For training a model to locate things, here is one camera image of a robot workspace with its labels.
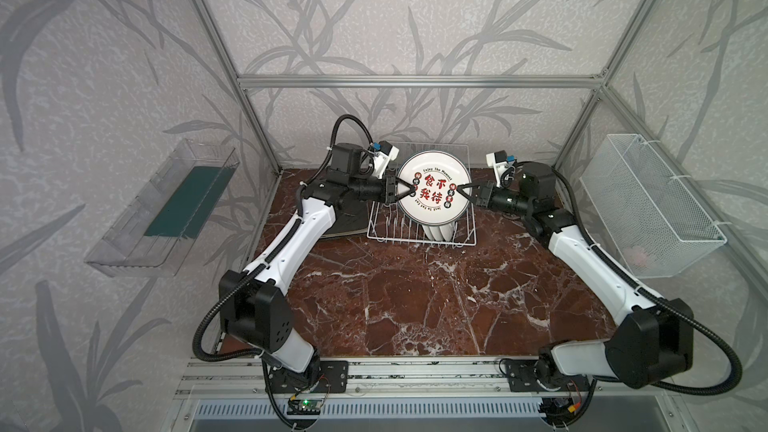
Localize white round plate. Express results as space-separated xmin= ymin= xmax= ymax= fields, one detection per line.
xmin=440 ymin=222 xmax=458 ymax=242
xmin=397 ymin=150 xmax=470 ymax=227
xmin=422 ymin=225 xmax=443 ymax=242
xmin=430 ymin=224 xmax=453 ymax=242

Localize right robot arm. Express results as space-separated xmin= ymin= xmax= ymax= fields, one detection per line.
xmin=456 ymin=161 xmax=743 ymax=396

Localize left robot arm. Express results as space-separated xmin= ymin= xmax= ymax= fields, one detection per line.
xmin=192 ymin=114 xmax=414 ymax=391

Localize pink object in basket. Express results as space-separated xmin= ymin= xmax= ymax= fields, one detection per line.
xmin=623 ymin=246 xmax=653 ymax=268

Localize left green circuit board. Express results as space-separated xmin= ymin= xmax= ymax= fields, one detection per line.
xmin=287 ymin=397 xmax=324 ymax=416

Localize white wire dish rack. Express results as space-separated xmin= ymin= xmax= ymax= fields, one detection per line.
xmin=367 ymin=142 xmax=477 ymax=248

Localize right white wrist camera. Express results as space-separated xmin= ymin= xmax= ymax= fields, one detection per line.
xmin=486 ymin=150 xmax=517 ymax=188

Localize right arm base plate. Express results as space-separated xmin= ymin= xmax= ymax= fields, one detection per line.
xmin=498 ymin=358 xmax=590 ymax=394

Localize white mesh wall basket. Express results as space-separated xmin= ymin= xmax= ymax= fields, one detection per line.
xmin=580 ymin=134 xmax=727 ymax=279

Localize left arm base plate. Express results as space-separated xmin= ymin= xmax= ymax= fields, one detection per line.
xmin=267 ymin=359 xmax=349 ymax=394

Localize right circuit board with wires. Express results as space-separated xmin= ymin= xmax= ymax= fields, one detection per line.
xmin=539 ymin=397 xmax=581 ymax=424

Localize clear plastic wall bin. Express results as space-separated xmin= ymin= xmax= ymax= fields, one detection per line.
xmin=85 ymin=139 xmax=240 ymax=278

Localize aluminium mounting rail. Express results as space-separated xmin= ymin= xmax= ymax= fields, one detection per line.
xmin=173 ymin=356 xmax=679 ymax=400

